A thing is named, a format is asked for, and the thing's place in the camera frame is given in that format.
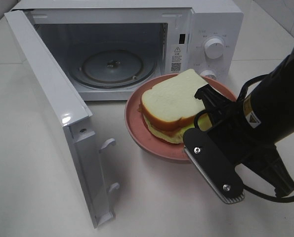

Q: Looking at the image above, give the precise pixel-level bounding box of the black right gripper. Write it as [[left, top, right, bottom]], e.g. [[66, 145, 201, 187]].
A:
[[194, 84, 294, 197]]

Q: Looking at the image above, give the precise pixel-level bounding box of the white bread sandwich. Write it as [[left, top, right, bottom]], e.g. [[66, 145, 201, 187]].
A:
[[140, 69, 208, 144]]

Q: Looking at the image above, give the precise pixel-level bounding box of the pink round plate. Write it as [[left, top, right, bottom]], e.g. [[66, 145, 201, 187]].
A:
[[124, 73, 238, 161]]

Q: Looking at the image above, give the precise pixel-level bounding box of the white microwave door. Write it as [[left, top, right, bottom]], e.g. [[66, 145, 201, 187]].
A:
[[5, 10, 120, 228]]

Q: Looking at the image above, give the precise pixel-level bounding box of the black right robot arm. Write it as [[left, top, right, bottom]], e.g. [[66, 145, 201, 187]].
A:
[[183, 48, 294, 204]]

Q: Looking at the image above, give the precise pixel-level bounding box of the lower white timer knob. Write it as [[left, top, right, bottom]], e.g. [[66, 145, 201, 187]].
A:
[[200, 70, 217, 80]]

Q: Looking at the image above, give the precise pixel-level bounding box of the upper white power knob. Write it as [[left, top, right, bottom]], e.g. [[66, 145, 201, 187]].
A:
[[204, 36, 225, 59]]

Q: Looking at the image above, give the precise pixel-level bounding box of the white warning label sticker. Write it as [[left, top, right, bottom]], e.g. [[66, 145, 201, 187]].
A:
[[168, 44, 187, 73]]

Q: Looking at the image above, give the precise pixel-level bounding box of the glass microwave turntable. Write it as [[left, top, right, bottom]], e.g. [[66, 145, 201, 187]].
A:
[[70, 49, 157, 89]]

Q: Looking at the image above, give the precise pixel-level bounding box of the white microwave oven body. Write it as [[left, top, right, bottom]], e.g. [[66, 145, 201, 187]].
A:
[[10, 0, 244, 101]]

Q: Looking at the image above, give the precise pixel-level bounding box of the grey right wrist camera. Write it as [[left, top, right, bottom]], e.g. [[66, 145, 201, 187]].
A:
[[183, 128, 245, 204]]

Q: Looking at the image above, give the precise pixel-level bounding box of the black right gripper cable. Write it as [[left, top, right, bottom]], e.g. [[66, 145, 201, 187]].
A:
[[192, 75, 294, 202]]

